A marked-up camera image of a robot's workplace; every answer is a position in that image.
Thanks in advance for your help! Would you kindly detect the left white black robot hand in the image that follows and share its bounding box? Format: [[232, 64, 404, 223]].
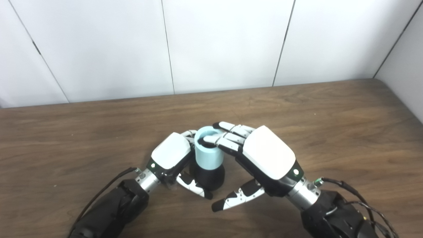
[[146, 130, 213, 200]]

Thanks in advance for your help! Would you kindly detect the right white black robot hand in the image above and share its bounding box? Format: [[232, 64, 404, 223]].
[[202, 122, 304, 213]]

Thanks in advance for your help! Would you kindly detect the light-blue short hose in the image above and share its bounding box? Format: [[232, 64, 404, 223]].
[[194, 126, 225, 171]]

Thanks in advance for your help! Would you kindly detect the black flared nozzle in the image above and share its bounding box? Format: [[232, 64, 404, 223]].
[[189, 162, 225, 191]]

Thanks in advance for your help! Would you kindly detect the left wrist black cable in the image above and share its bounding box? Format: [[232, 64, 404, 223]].
[[68, 167, 142, 238]]

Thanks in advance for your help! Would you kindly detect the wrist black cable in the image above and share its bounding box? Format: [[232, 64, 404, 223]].
[[68, 167, 142, 238], [312, 178, 400, 238]]

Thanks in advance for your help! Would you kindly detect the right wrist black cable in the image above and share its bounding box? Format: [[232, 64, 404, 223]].
[[312, 178, 400, 238]]

